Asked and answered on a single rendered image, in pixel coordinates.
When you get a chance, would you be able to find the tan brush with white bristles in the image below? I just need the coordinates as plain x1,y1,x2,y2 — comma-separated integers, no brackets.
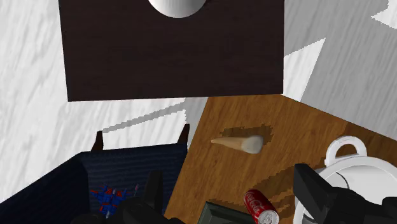
210,134,265,155

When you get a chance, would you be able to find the red soda can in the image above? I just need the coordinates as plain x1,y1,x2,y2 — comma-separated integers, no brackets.
242,188,280,224

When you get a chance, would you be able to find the dark robot stand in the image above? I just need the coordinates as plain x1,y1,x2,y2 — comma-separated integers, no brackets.
58,0,285,102

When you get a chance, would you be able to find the wooden table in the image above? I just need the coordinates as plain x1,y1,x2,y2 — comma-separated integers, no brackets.
164,94,397,224

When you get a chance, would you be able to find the dark blue armchair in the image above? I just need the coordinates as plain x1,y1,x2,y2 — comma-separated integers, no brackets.
0,123,191,224

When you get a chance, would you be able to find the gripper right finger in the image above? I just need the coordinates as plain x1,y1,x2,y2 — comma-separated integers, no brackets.
293,163,397,224

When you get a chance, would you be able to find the blue and red toy figure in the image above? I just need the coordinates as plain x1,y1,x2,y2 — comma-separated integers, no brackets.
89,183,140,218

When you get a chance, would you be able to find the white pot with handle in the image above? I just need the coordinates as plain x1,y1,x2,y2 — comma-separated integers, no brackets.
292,135,397,224

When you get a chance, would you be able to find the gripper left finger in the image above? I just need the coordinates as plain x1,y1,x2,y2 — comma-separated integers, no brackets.
70,170,188,224

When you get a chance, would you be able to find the dark grey tray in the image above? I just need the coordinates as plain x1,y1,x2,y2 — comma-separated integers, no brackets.
196,201,259,224

